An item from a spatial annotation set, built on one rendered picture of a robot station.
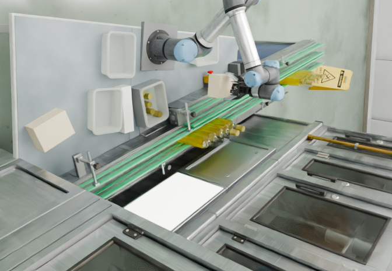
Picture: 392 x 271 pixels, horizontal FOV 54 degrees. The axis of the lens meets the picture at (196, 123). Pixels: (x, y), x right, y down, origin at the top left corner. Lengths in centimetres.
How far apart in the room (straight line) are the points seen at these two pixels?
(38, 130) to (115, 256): 80
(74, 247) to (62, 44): 97
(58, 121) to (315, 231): 118
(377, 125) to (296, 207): 662
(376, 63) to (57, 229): 724
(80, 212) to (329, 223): 102
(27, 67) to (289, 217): 129
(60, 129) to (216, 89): 81
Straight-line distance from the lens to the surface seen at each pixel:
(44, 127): 175
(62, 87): 185
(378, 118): 831
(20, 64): 175
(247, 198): 187
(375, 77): 806
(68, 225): 125
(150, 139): 208
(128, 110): 201
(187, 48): 200
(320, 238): 169
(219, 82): 202
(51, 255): 118
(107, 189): 189
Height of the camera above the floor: 233
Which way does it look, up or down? 39 degrees down
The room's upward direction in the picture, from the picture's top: 103 degrees clockwise
